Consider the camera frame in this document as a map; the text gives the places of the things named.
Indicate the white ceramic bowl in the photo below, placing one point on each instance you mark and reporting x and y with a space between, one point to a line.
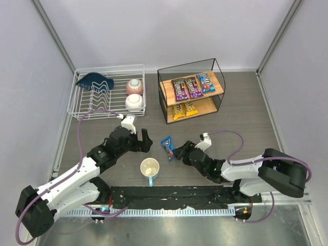
134 102

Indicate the white wire dish rack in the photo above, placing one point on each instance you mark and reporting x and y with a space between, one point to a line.
99 97

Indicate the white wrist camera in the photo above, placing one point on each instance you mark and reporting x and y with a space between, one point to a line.
128 123
205 142

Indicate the black wire wooden shelf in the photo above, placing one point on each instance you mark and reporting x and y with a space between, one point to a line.
209 103

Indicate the white slotted cable duct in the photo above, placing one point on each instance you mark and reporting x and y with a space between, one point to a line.
187 212

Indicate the dark blue plate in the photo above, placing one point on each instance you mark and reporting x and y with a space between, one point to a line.
89 80

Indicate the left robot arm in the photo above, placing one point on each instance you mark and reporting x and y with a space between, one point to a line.
39 208

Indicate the yellow candy bag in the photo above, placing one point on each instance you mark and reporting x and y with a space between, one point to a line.
190 109
178 111

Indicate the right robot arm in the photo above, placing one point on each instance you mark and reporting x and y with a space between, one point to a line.
271 171

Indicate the pink ceramic bowl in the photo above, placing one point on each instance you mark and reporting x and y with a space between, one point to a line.
134 86

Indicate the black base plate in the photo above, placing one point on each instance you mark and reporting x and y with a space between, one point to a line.
173 197

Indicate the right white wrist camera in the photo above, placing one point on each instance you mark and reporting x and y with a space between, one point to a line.
205 142

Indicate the purple candy bag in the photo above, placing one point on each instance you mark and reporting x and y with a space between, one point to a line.
179 89
193 88

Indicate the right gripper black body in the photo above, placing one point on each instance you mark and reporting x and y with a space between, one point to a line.
185 152

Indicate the twisted blue candy bag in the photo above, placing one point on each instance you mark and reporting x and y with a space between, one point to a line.
168 146

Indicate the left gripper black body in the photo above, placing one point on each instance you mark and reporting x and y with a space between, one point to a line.
140 143

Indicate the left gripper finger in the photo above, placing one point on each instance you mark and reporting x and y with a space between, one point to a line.
133 135
146 142

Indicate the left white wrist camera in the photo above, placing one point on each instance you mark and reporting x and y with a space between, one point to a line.
128 123

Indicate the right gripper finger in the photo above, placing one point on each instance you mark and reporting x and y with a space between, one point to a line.
184 150
185 160

